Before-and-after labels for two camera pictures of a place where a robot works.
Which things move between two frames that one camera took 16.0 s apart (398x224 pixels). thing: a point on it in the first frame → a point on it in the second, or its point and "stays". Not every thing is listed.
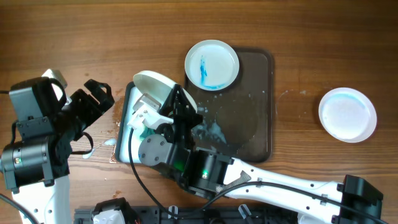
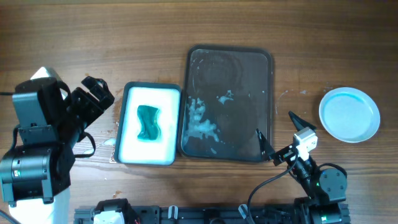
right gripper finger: [177, 102] → [267, 150]
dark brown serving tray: [237, 121] stays
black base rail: [204, 214] stays
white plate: [212, 65] → [349, 114]
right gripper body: [180, 131] → [284, 154]
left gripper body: [83, 111] stays
